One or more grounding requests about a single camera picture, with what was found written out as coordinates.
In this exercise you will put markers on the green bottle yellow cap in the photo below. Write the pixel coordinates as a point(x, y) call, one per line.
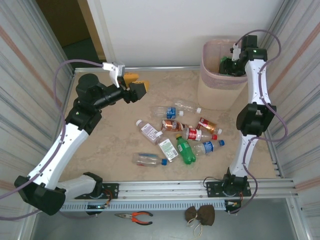
point(186, 152)
point(225, 60)

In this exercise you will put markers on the blue label bottle white cap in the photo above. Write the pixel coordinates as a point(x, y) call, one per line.
point(171, 112)

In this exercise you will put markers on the clear unlabelled bottle white cap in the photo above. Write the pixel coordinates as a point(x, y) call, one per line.
point(186, 106)

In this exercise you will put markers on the purple label bottle white cap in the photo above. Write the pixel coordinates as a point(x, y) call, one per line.
point(150, 132)

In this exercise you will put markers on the green white label bottle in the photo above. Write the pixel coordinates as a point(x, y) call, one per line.
point(167, 147)

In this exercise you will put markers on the red label bottle red cap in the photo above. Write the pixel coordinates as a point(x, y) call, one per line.
point(193, 134)

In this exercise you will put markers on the red gold label bottle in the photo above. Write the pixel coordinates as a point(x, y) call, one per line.
point(206, 125)

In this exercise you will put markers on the clear bottle blue cap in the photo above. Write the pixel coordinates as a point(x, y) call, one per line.
point(147, 160)

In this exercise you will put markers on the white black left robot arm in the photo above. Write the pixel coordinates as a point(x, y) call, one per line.
point(62, 150)

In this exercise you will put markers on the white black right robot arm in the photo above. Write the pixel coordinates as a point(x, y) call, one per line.
point(257, 82)

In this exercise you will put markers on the purple translucent bin liner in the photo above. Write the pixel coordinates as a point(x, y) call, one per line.
point(212, 80)

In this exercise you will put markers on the beige ribbed waste bin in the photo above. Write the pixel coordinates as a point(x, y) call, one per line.
point(215, 97)

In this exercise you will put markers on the brown Nescafe coffee bottle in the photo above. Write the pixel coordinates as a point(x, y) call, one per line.
point(172, 125)

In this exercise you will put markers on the brown wooden door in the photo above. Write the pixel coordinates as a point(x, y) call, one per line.
point(62, 20)

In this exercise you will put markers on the small circuit board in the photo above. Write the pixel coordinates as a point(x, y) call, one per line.
point(97, 207)
point(233, 204)

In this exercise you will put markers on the brown cloth pouch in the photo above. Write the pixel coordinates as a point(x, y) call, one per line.
point(206, 215)
point(191, 213)

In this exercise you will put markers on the thin aluminium table edge rail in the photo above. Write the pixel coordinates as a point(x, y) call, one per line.
point(162, 68)

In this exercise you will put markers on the white door frame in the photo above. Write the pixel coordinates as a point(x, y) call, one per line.
point(105, 37)

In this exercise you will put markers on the wide aluminium extrusion rail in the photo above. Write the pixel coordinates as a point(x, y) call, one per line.
point(162, 187)

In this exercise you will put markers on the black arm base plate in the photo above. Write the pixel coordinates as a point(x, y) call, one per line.
point(112, 188)
point(212, 191)

